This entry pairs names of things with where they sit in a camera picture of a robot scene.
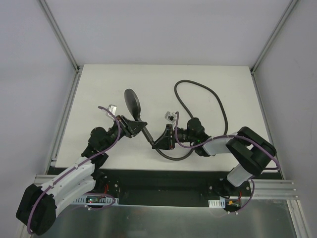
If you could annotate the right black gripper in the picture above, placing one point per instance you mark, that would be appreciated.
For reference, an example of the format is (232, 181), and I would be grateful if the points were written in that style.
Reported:
(170, 137)

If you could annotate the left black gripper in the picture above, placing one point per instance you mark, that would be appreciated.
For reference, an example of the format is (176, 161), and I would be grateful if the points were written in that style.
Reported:
(126, 126)

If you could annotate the grey shower head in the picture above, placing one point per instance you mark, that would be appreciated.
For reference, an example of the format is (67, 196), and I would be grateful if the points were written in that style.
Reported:
(134, 108)

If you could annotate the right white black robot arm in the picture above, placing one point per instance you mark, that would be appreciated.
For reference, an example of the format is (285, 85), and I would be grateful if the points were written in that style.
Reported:
(252, 152)

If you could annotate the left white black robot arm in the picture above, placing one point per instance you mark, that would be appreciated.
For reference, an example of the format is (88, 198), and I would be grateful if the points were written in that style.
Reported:
(41, 204)

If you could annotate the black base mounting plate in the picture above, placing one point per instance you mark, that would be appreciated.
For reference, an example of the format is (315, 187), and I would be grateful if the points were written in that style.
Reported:
(169, 188)

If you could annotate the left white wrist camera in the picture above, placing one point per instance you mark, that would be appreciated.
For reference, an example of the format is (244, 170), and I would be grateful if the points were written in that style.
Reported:
(111, 110)

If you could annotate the left aluminium side rail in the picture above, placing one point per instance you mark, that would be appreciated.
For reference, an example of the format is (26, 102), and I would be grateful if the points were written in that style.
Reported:
(52, 155)

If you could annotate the aluminium front rail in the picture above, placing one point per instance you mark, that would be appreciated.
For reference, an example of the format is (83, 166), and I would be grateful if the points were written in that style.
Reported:
(267, 188)

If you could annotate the left aluminium frame post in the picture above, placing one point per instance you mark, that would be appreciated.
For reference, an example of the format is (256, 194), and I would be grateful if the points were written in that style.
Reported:
(43, 4)

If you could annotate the aluminium frame post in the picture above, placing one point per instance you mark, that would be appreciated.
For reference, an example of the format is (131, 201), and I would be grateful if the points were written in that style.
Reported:
(274, 34)
(43, 4)

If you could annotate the right aluminium frame post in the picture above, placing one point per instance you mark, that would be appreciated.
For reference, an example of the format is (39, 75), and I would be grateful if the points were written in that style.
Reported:
(274, 34)

